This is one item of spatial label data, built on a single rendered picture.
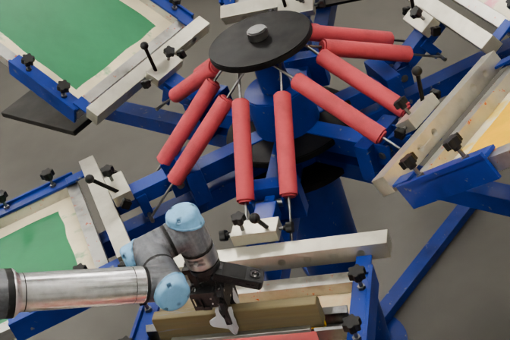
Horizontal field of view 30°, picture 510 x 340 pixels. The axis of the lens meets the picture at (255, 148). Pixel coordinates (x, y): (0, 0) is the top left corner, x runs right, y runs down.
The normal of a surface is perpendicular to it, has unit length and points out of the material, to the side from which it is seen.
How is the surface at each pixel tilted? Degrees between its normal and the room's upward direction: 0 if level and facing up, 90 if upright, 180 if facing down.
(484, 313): 0
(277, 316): 90
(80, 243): 0
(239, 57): 0
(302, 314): 90
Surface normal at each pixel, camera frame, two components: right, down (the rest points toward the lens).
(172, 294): 0.39, 0.42
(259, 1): -0.33, -0.35
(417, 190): -0.61, 0.59
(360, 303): -0.29, -0.79
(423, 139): 0.47, -0.27
